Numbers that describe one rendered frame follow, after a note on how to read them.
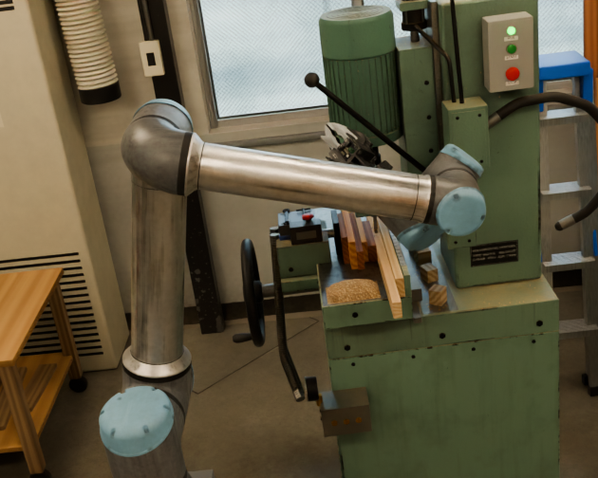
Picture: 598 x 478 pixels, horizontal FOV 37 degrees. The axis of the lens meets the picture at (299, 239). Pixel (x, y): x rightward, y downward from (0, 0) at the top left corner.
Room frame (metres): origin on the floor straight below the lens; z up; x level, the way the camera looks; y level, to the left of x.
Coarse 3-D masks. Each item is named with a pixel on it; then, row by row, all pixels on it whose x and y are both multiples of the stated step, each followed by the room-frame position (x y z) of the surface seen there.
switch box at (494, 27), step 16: (496, 16) 1.98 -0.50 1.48; (512, 16) 1.96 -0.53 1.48; (528, 16) 1.94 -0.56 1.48; (496, 32) 1.94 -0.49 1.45; (528, 32) 1.94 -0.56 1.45; (496, 48) 1.94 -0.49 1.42; (528, 48) 1.94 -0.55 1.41; (496, 64) 1.94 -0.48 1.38; (512, 64) 1.94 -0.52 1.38; (528, 64) 1.94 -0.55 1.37; (496, 80) 1.94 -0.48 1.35; (528, 80) 1.94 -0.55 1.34
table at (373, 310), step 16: (320, 208) 2.42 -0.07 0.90; (336, 256) 2.08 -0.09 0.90; (320, 272) 2.00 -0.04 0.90; (336, 272) 1.99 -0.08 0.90; (352, 272) 1.98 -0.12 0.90; (368, 272) 1.97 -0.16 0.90; (288, 288) 2.03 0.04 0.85; (304, 288) 2.03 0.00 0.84; (320, 288) 1.92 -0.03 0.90; (384, 288) 1.87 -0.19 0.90; (336, 304) 1.83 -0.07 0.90; (352, 304) 1.82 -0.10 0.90; (368, 304) 1.82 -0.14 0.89; (384, 304) 1.82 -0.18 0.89; (336, 320) 1.82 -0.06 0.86; (352, 320) 1.82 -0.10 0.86; (368, 320) 1.82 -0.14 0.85; (384, 320) 1.82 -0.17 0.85
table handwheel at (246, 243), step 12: (240, 252) 2.10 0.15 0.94; (252, 252) 2.22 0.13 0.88; (252, 264) 2.23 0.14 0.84; (252, 276) 2.02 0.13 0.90; (252, 288) 2.00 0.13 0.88; (264, 288) 2.11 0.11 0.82; (252, 300) 1.98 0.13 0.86; (252, 312) 1.98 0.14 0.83; (252, 324) 1.97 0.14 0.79; (264, 324) 2.15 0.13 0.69; (252, 336) 1.99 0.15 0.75; (264, 336) 2.09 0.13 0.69
